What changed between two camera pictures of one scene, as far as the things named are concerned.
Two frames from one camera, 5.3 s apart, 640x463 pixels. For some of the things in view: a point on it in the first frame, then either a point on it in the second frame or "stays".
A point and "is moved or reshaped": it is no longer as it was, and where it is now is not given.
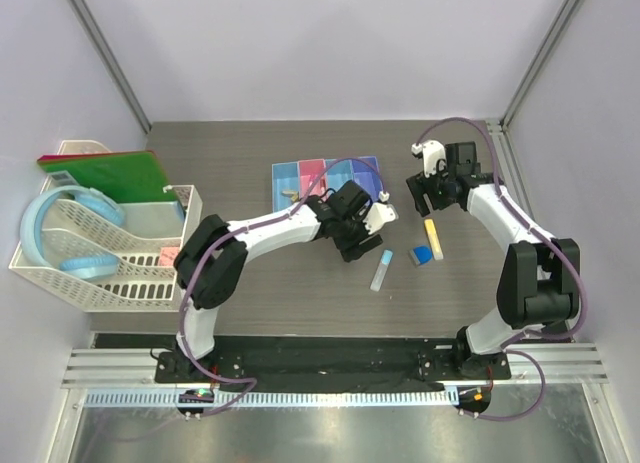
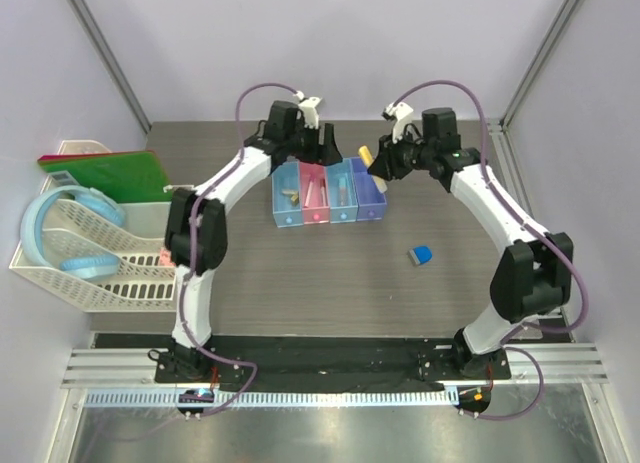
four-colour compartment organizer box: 297,176 stays
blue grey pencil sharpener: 421,254 stays
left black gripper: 354,250 to 328,153
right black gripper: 415,185 to 387,164
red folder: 45,158 stays
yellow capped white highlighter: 433,238 to 368,158
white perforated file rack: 139,284 stays
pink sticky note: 168,255 stays
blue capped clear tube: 381,272 is moved or reshaped
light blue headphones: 92,267 stays
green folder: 131,176 stays
